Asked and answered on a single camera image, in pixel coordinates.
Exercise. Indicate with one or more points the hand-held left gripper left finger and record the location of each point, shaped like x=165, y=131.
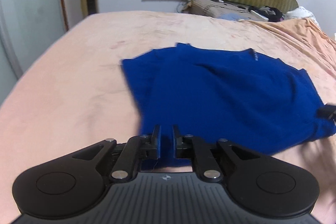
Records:
x=158, y=142

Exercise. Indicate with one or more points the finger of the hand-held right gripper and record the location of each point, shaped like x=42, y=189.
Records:
x=328, y=111

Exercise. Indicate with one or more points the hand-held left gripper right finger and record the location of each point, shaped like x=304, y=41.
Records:
x=174, y=142

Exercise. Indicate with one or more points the blue beaded sweater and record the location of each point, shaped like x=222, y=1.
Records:
x=223, y=92

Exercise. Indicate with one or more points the orange bed sheet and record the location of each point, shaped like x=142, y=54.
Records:
x=296, y=40

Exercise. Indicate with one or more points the white cloth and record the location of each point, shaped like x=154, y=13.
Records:
x=300, y=14

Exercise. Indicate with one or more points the pink bed blanket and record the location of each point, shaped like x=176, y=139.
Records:
x=78, y=77

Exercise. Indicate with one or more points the black cloth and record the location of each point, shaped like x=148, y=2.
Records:
x=273, y=13

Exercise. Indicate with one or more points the white flat box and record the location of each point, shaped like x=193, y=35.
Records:
x=259, y=15

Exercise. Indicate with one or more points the brown pillow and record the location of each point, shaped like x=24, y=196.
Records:
x=215, y=10

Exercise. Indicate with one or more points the frosted glass door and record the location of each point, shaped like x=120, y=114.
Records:
x=26, y=8

